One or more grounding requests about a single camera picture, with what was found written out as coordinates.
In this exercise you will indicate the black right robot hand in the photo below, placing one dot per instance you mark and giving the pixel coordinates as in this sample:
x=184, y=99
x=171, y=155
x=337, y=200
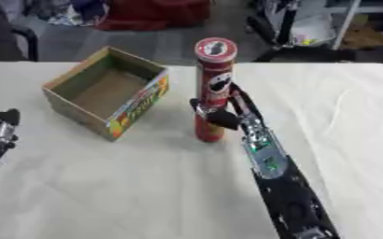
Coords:
x=227, y=117

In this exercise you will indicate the red cylindrical snack can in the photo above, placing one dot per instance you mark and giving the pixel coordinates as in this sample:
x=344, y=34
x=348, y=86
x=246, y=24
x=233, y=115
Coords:
x=212, y=77

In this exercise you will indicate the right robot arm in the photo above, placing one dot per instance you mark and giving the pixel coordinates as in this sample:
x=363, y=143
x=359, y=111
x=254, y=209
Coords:
x=285, y=177

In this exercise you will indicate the open cardboard box printed side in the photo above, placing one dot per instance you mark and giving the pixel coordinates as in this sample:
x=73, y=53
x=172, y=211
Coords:
x=110, y=90

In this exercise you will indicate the black chair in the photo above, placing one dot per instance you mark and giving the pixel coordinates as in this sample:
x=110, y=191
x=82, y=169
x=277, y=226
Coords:
x=7, y=31

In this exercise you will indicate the red bag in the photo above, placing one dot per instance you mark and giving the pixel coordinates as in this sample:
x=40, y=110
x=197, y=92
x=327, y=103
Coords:
x=154, y=14

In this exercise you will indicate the patterned cloth pile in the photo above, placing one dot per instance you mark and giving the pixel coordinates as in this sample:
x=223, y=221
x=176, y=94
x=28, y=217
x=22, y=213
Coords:
x=72, y=11

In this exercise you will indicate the white metal shelf frame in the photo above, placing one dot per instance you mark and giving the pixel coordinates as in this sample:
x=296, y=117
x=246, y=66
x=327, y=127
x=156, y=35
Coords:
x=353, y=18

